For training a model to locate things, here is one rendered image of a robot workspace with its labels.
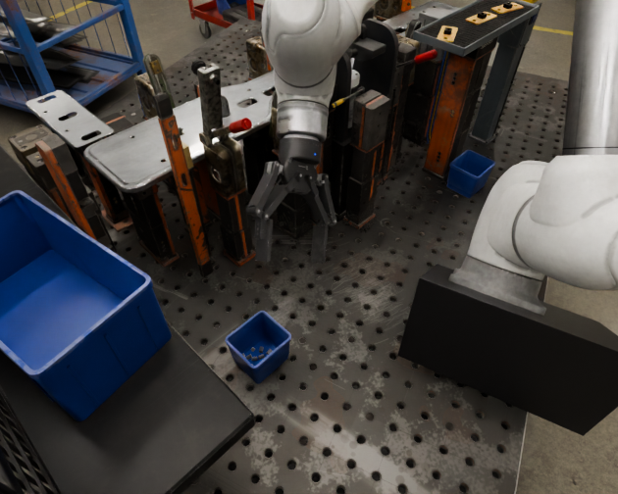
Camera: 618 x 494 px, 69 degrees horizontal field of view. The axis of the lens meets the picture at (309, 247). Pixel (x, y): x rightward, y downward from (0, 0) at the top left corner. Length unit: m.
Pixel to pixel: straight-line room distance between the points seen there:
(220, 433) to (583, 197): 0.60
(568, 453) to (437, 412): 0.95
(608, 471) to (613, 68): 1.43
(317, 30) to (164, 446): 0.55
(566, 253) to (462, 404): 0.41
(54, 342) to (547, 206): 0.77
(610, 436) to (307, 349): 1.27
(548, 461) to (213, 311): 1.25
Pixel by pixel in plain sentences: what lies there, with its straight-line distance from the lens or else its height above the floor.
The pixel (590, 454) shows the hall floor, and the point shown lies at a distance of 1.94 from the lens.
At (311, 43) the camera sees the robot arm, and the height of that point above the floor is 1.35.
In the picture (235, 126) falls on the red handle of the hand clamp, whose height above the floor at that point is 1.13.
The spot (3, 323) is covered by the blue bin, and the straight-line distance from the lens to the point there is 0.81.
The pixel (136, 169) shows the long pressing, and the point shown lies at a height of 1.00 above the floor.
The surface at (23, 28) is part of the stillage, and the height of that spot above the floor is 0.67.
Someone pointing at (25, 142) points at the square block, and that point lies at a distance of 1.13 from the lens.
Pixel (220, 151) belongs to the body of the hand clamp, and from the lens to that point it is 0.97.
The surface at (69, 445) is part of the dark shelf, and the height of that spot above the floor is 1.03.
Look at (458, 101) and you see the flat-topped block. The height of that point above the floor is 0.97.
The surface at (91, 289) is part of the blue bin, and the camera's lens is 0.79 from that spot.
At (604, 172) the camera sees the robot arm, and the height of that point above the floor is 1.20.
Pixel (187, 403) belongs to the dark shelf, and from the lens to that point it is 0.64.
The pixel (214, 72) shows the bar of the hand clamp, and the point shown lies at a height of 1.21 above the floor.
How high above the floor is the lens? 1.60
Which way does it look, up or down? 47 degrees down
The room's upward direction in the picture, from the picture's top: straight up
